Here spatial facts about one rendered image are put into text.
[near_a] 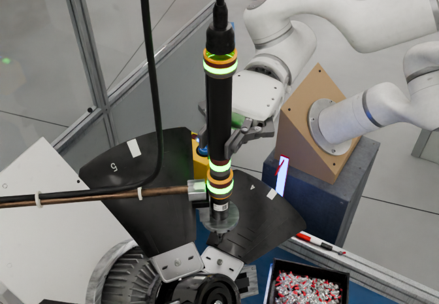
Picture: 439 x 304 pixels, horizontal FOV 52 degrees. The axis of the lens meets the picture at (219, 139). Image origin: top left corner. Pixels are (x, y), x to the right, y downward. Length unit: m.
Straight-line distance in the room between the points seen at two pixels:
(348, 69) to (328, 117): 2.15
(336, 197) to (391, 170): 1.44
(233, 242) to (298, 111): 0.55
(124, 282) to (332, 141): 0.77
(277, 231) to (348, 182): 0.49
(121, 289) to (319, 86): 0.90
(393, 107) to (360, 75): 2.25
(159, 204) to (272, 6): 0.42
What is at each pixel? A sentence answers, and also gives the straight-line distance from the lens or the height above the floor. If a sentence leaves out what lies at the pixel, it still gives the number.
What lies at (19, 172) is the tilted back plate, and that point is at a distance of 1.03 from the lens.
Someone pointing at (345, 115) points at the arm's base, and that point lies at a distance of 1.38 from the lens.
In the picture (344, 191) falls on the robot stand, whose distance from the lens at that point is 1.49.
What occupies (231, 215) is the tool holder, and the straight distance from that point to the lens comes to 0.84.
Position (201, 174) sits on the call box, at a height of 1.02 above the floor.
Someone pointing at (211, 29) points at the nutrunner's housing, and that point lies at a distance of 0.56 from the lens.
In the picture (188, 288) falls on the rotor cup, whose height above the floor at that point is 1.25.
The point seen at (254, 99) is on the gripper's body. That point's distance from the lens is 0.73.
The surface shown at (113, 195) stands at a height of 1.46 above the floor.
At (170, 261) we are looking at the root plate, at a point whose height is 1.25.
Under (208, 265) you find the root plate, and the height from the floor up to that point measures 1.19.
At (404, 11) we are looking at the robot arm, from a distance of 0.79.
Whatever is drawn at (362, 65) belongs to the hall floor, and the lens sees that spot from 3.63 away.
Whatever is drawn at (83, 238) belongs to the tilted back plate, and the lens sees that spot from 1.07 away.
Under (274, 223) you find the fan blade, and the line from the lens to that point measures 1.09.
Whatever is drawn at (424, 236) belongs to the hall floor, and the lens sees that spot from 2.66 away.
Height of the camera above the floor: 2.06
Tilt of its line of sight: 46 degrees down
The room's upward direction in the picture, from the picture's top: straight up
